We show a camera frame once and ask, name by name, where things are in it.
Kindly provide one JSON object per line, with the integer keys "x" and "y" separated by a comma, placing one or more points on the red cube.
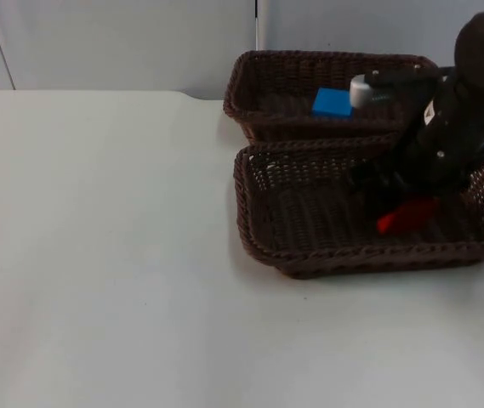
{"x": 399, "y": 219}

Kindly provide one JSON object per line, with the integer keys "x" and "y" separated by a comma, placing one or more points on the blue cube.
{"x": 331, "y": 103}

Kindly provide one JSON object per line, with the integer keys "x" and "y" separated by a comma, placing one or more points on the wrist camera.
{"x": 362, "y": 91}

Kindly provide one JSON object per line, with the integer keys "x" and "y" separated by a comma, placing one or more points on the dark brown wicker basket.
{"x": 275, "y": 81}
{"x": 309, "y": 221}

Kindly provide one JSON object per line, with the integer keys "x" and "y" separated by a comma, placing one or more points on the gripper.
{"x": 394, "y": 183}

